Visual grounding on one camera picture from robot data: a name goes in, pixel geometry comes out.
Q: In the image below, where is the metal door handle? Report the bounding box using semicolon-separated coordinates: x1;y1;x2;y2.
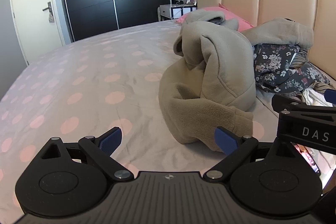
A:
42;1;54;22

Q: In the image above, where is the pink pillow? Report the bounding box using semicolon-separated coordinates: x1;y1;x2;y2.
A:
175;3;255;33

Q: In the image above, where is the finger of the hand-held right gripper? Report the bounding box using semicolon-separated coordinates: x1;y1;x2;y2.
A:
324;88;336;104
272;95;336;116

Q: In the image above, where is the white cloth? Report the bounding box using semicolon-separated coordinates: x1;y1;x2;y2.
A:
302;89;328;106

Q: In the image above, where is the white nightstand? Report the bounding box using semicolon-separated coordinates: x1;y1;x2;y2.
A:
157;4;198;22

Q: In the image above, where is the white door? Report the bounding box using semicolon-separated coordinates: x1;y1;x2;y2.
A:
8;0;66;65

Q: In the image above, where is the bed with pink dotted sheet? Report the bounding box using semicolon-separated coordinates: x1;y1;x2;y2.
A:
0;21;280;216

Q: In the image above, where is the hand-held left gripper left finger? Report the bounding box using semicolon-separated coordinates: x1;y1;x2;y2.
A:
39;126;133;182

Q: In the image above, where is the beige fleece hoodie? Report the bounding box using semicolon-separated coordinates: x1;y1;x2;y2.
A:
159;9;315;153

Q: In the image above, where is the dark floral garment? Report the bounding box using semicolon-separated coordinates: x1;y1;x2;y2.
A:
252;43;331;94

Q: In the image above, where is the striped garment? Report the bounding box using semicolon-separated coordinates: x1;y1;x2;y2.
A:
290;49;336;92

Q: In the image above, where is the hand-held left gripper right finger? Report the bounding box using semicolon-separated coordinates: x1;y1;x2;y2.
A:
203;126;299;182

